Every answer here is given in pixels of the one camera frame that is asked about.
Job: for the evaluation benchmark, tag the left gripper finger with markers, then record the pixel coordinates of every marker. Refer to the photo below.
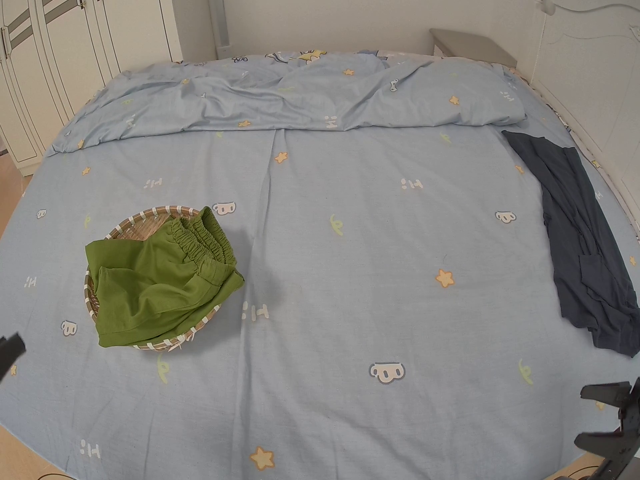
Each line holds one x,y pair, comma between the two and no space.
10,350

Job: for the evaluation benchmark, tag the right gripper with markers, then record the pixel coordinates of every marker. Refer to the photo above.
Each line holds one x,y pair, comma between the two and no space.
632,443

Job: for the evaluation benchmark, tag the green shorts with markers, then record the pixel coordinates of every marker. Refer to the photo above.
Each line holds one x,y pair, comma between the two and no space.
150,288

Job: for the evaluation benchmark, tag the round woven basket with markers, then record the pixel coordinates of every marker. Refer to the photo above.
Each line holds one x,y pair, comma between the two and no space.
145,223

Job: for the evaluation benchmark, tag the dark blue garment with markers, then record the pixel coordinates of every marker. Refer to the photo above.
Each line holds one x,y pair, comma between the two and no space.
575,218

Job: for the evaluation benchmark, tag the bed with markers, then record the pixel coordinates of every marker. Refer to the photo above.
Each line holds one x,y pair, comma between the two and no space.
350,268

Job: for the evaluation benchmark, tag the white wardrobe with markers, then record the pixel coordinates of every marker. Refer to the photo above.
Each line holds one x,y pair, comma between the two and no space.
75,43

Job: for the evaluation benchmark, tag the pale blue quilt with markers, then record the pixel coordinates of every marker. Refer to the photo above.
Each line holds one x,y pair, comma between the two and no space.
300,98

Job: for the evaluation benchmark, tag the grey bedside table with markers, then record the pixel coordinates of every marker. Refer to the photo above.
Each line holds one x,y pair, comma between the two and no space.
470,48

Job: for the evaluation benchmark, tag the grey wall duct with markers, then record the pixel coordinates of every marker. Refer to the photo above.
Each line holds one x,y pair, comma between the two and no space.
218,8

